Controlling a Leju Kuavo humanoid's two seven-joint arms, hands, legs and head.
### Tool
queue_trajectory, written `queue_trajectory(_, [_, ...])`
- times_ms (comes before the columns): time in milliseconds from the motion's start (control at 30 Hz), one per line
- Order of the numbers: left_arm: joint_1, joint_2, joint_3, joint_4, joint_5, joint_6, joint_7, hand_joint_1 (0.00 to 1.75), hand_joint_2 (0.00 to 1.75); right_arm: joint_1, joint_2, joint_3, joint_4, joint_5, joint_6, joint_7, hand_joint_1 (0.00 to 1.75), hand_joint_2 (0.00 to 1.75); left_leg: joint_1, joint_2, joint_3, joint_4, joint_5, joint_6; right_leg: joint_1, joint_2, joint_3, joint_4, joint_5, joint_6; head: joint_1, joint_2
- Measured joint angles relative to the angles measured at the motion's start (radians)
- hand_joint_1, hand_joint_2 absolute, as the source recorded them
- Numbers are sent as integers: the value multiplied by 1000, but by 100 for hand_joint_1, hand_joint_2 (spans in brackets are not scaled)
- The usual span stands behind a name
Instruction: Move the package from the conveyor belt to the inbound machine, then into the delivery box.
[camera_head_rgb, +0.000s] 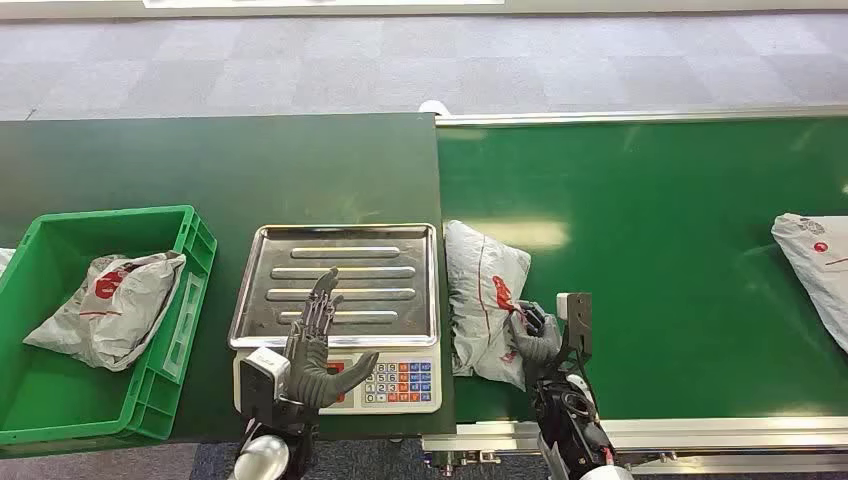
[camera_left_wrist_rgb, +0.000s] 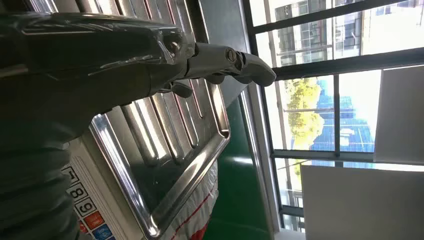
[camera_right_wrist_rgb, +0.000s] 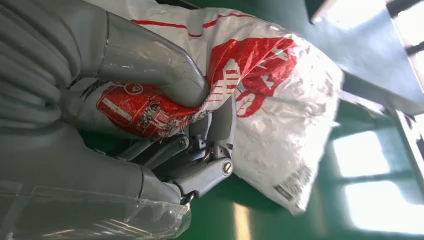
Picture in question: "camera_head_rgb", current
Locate grey mailer package red stripe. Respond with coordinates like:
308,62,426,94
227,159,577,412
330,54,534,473
443,219,533,392

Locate crumpled grey mailer package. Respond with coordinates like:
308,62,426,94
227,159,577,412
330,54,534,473
23,250,188,373

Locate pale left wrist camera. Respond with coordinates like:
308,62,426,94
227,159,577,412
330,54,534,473
238,347,291,426

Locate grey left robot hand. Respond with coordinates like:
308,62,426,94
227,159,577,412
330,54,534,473
284,267,381,410

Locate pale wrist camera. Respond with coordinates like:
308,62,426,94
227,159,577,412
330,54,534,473
555,292,595,363
238,347,291,426

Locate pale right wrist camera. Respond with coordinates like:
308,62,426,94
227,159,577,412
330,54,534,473
555,292,595,363

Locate green plastic crate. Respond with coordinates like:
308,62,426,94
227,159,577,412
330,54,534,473
0,205,219,447

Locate large flat grey mailer package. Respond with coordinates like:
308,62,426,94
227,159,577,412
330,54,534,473
771,212,848,356

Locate green conveyor belt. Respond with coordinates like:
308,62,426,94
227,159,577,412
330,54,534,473
435,117,848,423

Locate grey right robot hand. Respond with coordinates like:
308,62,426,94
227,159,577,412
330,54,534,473
508,300,564,387

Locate dark green table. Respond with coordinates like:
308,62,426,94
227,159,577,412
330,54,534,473
0,112,458,460

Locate aluminium conveyor frame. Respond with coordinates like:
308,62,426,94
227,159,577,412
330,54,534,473
419,103,848,478

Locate electronic scale with steel tray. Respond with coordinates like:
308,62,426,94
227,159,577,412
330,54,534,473
227,223,444,417

